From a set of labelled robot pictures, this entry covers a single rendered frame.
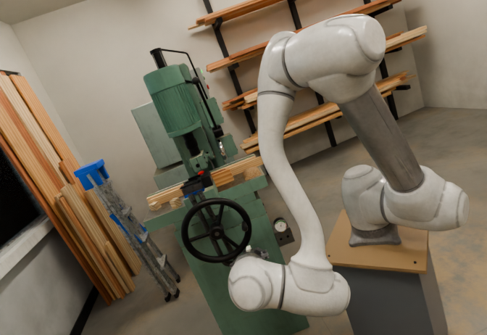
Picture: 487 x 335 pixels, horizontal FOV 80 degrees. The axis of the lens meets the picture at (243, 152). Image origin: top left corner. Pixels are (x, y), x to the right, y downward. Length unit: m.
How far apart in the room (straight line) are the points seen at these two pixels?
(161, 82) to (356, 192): 0.92
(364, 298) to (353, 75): 0.90
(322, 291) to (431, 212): 0.43
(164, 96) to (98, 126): 2.57
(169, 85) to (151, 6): 2.58
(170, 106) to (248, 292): 0.92
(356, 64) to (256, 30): 3.33
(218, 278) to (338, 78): 1.18
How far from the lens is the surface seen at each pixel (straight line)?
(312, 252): 0.76
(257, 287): 0.70
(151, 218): 1.44
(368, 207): 1.12
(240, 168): 1.50
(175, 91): 1.38
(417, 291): 1.24
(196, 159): 1.44
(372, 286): 1.28
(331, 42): 0.66
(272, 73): 0.76
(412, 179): 0.96
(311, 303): 0.76
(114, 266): 2.84
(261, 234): 1.48
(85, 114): 3.93
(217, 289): 1.61
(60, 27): 4.05
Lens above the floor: 1.35
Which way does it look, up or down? 14 degrees down
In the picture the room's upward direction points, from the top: 21 degrees counter-clockwise
